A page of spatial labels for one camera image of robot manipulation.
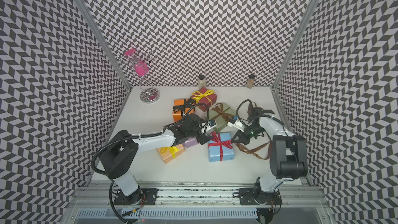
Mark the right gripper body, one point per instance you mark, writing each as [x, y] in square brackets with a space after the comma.
[254, 130]

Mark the brown ribbon on green box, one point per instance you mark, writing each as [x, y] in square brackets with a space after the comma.
[221, 113]

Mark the peach gift box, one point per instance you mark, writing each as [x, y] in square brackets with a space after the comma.
[181, 150]

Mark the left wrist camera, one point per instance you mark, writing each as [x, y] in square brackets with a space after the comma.
[209, 125]

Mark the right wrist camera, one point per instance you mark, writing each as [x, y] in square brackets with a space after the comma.
[236, 123]

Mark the yellow ribbon on peach box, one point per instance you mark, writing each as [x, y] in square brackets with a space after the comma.
[167, 152]

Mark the yellow ribbon on maroon box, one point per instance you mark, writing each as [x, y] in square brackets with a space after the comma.
[202, 95]

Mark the brown ribbon of purple box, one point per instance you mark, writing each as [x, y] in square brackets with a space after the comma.
[254, 151]

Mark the purple gift box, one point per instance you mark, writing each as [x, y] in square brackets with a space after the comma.
[190, 142]

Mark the maroon gift box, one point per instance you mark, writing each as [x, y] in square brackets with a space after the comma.
[204, 99]

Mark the orange gift box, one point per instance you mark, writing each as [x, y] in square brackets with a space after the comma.
[182, 109]

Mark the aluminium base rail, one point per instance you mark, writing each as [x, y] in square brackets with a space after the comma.
[172, 194]

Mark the brown spice shaker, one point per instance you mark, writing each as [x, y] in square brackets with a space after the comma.
[250, 81]

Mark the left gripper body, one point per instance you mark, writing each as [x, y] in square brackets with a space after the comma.
[198, 131]

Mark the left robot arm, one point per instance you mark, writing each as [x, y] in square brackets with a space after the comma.
[115, 158]

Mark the black printed ribbon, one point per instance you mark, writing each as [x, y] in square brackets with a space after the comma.
[183, 107]

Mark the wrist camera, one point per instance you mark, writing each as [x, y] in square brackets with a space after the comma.
[236, 123]
[209, 125]

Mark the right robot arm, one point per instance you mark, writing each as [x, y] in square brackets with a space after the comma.
[287, 154]

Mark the white spice shaker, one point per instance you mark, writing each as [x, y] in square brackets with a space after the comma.
[201, 81]

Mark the green gift box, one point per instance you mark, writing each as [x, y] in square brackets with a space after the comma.
[220, 127]

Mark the blue gift box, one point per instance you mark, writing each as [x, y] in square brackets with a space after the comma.
[221, 147]

